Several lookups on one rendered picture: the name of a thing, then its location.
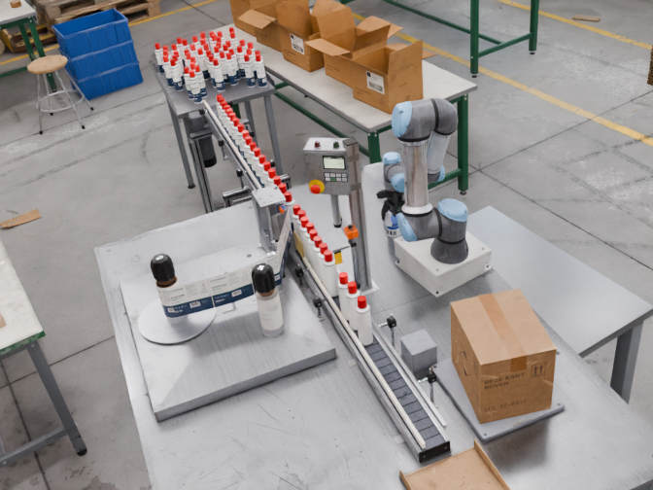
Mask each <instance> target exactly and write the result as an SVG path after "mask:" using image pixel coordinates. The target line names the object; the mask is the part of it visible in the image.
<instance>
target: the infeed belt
mask: <svg viewBox="0 0 653 490"><path fill-rule="evenodd" d="M295 252H296V253H297V255H298V256H299V258H300V260H301V261H302V263H303V264H304V266H305V267H306V268H307V266H306V265H305V263H304V262H303V258H302V257H301V255H300V254H299V252H298V251H297V250H295ZM308 272H309V274H310V275H311V277H312V279H313V280H314V282H315V283H316V285H317V286H318V288H319V290H320V291H321V293H322V294H323V296H324V298H326V296H325V295H324V293H323V292H322V290H321V288H320V287H319V285H318V284H317V282H316V281H315V279H314V277H313V276H312V274H311V273H310V271H308ZM332 300H333V301H334V303H335V304H336V306H337V307H338V309H339V310H340V312H341V308H340V300H339V296H338V297H332ZM327 303H328V304H329V306H330V308H331V309H332V311H333V312H334V314H335V315H336V317H337V319H338V320H339V322H340V323H341V325H342V327H343V328H344V330H345V331H346V333H347V334H348V336H349V337H350V338H351V336H350V335H349V333H348V331H347V330H346V328H345V327H344V325H343V324H342V322H341V320H340V319H339V317H338V316H337V314H336V313H335V311H334V309H333V308H332V306H331V305H330V303H329V302H328V300H327ZM372 334H373V333H372ZM351 340H352V341H353V343H354V344H355V346H356V348H357V349H358V351H359V352H360V354H361V356H362V358H363V359H364V361H365V362H366V364H367V366H368V367H369V369H370V370H371V372H372V373H373V375H374V377H375V378H376V380H377V381H378V383H379V385H380V386H381V388H382V389H383V391H384V392H385V394H386V396H387V397H388V399H389V400H390V402H391V403H392V405H393V407H394V408H395V410H396V412H397V414H398V415H399V417H400V418H401V420H402V421H403V423H404V425H405V426H406V428H407V429H408V431H409V432H410V434H411V436H412V437H413V438H414V439H415V441H416V443H417V444H418V446H419V447H420V449H421V450H422V451H423V452H425V451H428V450H430V449H432V448H435V447H436V446H439V445H441V444H444V443H446V442H447V441H446V440H445V438H444V437H443V436H442V434H441V433H440V432H439V431H438V429H437V428H436V426H435V425H434V423H433V422H432V420H431V419H430V417H429V415H428V414H427V412H426V411H425V409H424V408H423V407H422V405H421V404H420V402H419V401H418V399H417V398H416V396H415V395H414V393H413V392H412V390H411V389H410V387H409V386H408V384H407V383H406V381H405V380H404V378H403V377H402V376H401V374H400V373H399V371H398V370H397V368H396V367H395V365H394V363H393V362H392V360H391V359H390V357H389V356H388V354H387V353H386V351H385V350H384V348H383V347H382V346H381V344H380V343H379V341H378V340H377V338H376V337H375V335H374V334H373V343H372V344H371V345H368V346H363V348H364V350H365V351H366V353H367V354H368V356H369V357H370V359H371V360H372V362H373V364H374V365H375V366H376V367H377V369H378V370H379V372H380V373H381V375H382V377H383V378H384V380H385V381H386V383H387V384H388V386H389V387H390V389H391V390H392V392H393V394H394V395H395V397H396V399H397V400H398V402H399V403H400V405H401V406H402V408H403V410H404V411H405V413H406V414H407V416H408V417H409V419H410V420H411V422H412V424H413V425H414V427H415V428H416V430H417V431H418V433H419V434H420V436H421V437H422V439H423V441H424V442H425V444H426V447H425V448H422V447H421V445H420V444H419V442H418V441H417V440H416V438H415V437H414V435H413V434H412V432H411V431H410V429H409V427H408V426H407V424H406V423H405V421H404V420H403V418H402V416H401V415H400V413H399V412H398V410H397V409H396V407H395V405H394V403H393V402H392V400H391V399H390V397H389V395H388V394H387V392H386V391H385V389H384V388H383V386H382V384H381V383H380V381H379V380H378V378H377V377H376V375H375V373H374V372H373V370H372V369H371V367H370V366H369V364H368V362H367V361H366V359H365V358H364V356H363V355H362V353H361V351H360V349H359V348H358V346H357V345H356V343H355V341H354V340H353V339H352V338H351Z"/></svg>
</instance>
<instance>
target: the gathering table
mask: <svg viewBox="0 0 653 490"><path fill-rule="evenodd" d="M153 68H154V71H155V77H156V79H157V81H158V83H159V85H160V87H161V88H162V90H163V92H164V94H165V97H166V101H167V105H168V109H169V113H170V116H171V120H172V123H173V127H174V131H175V135H176V139H177V143H178V147H179V150H180V154H181V158H182V162H183V166H184V169H185V173H186V177H187V181H188V184H189V185H188V188H189V189H193V188H195V184H194V182H193V179H192V175H191V171H190V167H189V160H188V156H187V152H186V148H185V144H184V140H183V136H182V132H181V129H180V125H179V121H178V120H179V119H182V120H183V124H184V128H185V133H186V136H187V139H188V138H190V137H189V135H190V133H191V129H190V125H189V113H191V112H195V111H198V110H199V109H202V108H205V107H206V106H205V104H204V103H201V104H198V105H196V104H194V101H193V100H192V101H191V100H189V95H188V91H187V87H186V86H184V87H183V88H184V90H183V91H181V92H176V90H175V88H174V87H173V88H169V86H168V83H167V79H166V75H161V74H160V71H159V67H158V65H157V66H154V67H153ZM265 77H266V82H267V87H266V88H259V86H258V81H256V87H253V88H248V85H247V79H241V80H240V81H238V85H237V86H234V87H233V86H231V85H230V84H229V85H224V86H225V91H224V92H218V91H217V89H216V88H213V84H212V83H211V81H210V80H208V81H204V82H205V86H206V90H207V94H208V97H207V98H204V100H205V101H206V102H207V104H208V105H209V106H212V105H216V103H217V100H216V95H217V94H221V95H222V96H223V98H224V99H225V101H226V102H227V101H231V102H232V103H233V105H234V104H238V103H242V102H244V107H245V112H246V117H247V119H248V120H249V124H250V128H251V131H253V132H254V134H255V137H253V138H254V142H256V144H257V148H258V140H257V135H256V129H255V124H254V119H253V113H252V108H251V103H250V100H253V99H256V98H260V97H263V101H264V106H265V112H266V117H267V122H268V128H269V134H270V140H271V145H272V151H273V156H274V161H275V164H276V166H275V167H276V173H277V176H282V175H284V171H283V165H282V160H281V154H280V148H279V142H278V136H277V130H276V125H275V120H274V114H273V108H272V102H271V96H270V94H274V93H276V91H275V84H274V81H273V80H272V78H271V77H270V75H269V74H268V73H266V72H265ZM190 155H191V159H192V163H193V167H194V171H195V175H196V179H197V183H198V187H199V190H200V194H201V198H202V202H203V206H204V210H205V214H209V213H208V209H207V205H206V201H205V197H204V193H203V190H202V185H201V181H200V177H199V173H198V169H197V165H196V162H195V161H194V158H193V155H192V153H190Z"/></svg>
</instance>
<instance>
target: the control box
mask: <svg viewBox="0 0 653 490"><path fill-rule="evenodd" d="M345 139H348V138H309V140H308V142H307V144H306V146H305V148H304V150H303V153H304V159H305V166H306V173H307V179H308V186H309V193H311V191H310V188H311V186H312V185H316V184H317V185H319V186H320V188H321V191H320V193H318V194H338V195H352V186H351V182H350V173H349V164H348V162H349V158H348V155H347V151H346V149H344V148H343V145H342V140H345ZM316 141H319V142H320V143H321V146H322V147H321V148H320V149H315V148H314V143H315V142H316ZM335 141H337V142H338V143H339V145H340V148H339V149H337V150H335V149H333V142H335ZM323 156H345V164H346V170H344V169H324V164H323ZM324 172H335V173H347V174H348V182H325V176H324ZM311 194H313V193H311Z"/></svg>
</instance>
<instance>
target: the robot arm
mask: <svg viewBox="0 0 653 490"><path fill-rule="evenodd" d="M457 126H458V114H457V112H456V110H455V108H454V106H453V105H452V104H451V103H450V102H448V101H447V100H445V99H443V98H438V97H434V98H429V99H422V100H416V101H406V102H403V103H399V104H397V105H395V107H394V110H393V114H392V127H393V133H394V135H395V136H397V139H398V141H399V142H401V143H402V151H403V167H402V165H401V159H400V155H399V154H398V153H394V152H391V153H386V154H384V155H383V162H382V164H383V173H384V187H385V189H384V190H382V191H379V192H378V193H377V194H376V195H377V198H381V199H382V198H385V197H386V199H385V201H384V204H383V208H382V210H381V216H382V221H383V226H384V228H385V230H387V229H388V227H391V226H392V225H393V223H392V221H391V213H390V212H392V214H393V216H394V217H395V215H396V214H397V223H398V227H399V230H400V233H401V235H402V237H403V239H404V240H405V241H407V242H414V241H416V242H418V241H420V240H426V239H431V238H434V240H433V242H432V243H431V246H430V254H431V256H432V257H433V258H434V259H435V260H436V261H438V262H440V263H446V264H456V263H462V262H463V261H465V260H466V259H467V257H468V252H469V248H468V245H467V241H466V238H465V235H466V225H467V219H468V215H467V208H466V206H465V205H464V204H463V203H462V202H460V201H457V200H456V199H451V198H446V199H442V200H440V201H439V202H438V204H437V207H433V208H432V205H431V204H430V203H429V198H428V183H436V182H439V181H442V180H443V179H444V177H445V175H444V174H445V171H444V167H443V165H442V162H443V160H444V157H445V154H446V150H447V147H448V144H449V141H450V138H451V135H452V134H453V133H454V132H455V131H456V129H457ZM430 131H431V134H430ZM428 140H429V143H428V146H427V147H426V142H427V141H428ZM404 193H405V199H404V198H403V197H402V195H403V194H404ZM388 210H390V212H388Z"/></svg>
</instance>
